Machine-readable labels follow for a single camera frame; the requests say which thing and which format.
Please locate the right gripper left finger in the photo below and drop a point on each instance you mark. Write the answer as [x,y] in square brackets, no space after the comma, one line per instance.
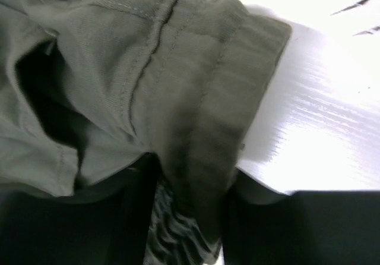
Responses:
[105,224]

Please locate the olive green shorts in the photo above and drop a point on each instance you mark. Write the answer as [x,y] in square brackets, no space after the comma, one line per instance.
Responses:
[89,87]

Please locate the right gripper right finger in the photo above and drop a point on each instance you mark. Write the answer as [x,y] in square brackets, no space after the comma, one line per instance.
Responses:
[261,226]

